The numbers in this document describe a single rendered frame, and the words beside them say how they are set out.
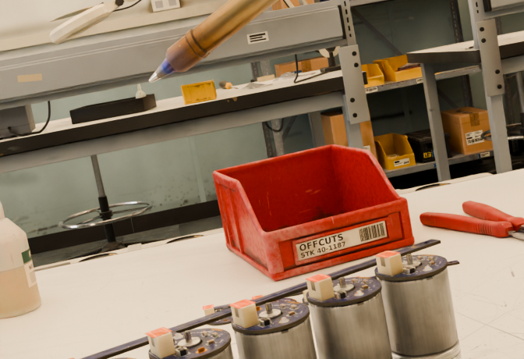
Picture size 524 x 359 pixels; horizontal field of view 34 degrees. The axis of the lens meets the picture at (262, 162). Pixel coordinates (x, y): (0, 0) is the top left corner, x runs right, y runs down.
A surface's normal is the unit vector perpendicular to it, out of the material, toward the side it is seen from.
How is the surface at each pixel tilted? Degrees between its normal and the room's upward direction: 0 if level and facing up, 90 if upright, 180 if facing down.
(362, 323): 90
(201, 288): 0
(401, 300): 90
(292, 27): 90
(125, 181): 90
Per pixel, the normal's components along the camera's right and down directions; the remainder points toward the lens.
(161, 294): -0.18, -0.97
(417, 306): -0.16, 0.17
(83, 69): 0.14, 0.11
